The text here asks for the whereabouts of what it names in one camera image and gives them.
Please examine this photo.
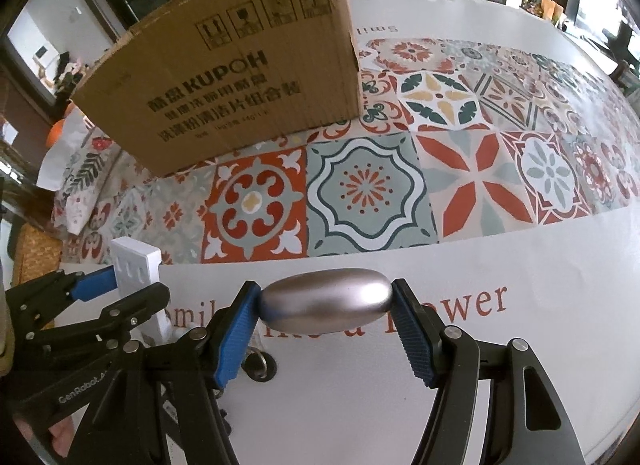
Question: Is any brown cardboard box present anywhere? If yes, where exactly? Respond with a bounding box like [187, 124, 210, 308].
[72, 0, 362, 176]

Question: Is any orange fruit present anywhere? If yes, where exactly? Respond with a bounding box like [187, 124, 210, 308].
[46, 102, 75, 149]

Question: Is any patterned tile table runner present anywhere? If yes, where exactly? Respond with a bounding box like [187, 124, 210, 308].
[55, 38, 639, 265]

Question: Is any woven wicker chair seat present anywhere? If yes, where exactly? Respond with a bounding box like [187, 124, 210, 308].
[12, 224, 62, 286]

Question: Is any floral fabric tissue cover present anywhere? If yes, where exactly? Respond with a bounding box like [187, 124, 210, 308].
[52, 127, 122, 235]

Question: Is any silver egg-shaped object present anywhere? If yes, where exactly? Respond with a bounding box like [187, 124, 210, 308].
[258, 268, 393, 335]

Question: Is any white rectangular socket box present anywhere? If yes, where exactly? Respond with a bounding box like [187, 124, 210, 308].
[111, 237, 172, 346]

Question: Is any white tissue paper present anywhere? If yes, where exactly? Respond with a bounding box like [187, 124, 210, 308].
[36, 103, 93, 192]

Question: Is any black cable bundle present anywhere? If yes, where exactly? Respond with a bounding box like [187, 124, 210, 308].
[214, 343, 278, 438]

